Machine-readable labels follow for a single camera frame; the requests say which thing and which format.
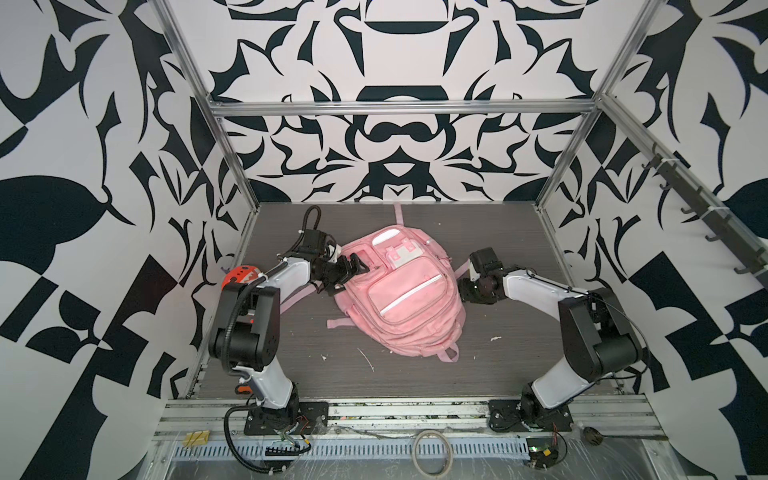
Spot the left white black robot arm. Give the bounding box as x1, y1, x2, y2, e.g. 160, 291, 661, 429
208, 205, 370, 420

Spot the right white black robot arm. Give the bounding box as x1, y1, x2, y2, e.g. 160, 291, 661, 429
459, 248, 643, 429

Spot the roll of clear tape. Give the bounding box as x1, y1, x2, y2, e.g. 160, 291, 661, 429
410, 430, 454, 479

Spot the red monster plush toy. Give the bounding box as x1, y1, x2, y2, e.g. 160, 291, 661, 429
221, 265, 262, 291

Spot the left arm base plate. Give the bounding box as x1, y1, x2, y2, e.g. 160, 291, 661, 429
244, 401, 329, 436

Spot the pink student backpack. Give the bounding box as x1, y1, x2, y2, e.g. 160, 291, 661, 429
277, 203, 472, 364

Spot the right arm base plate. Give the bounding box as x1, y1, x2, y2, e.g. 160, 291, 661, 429
488, 399, 573, 433

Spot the black hook rail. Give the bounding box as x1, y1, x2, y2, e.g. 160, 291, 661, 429
640, 143, 767, 289

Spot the yellow tape piece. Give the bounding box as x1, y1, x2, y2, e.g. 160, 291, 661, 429
182, 430, 210, 448

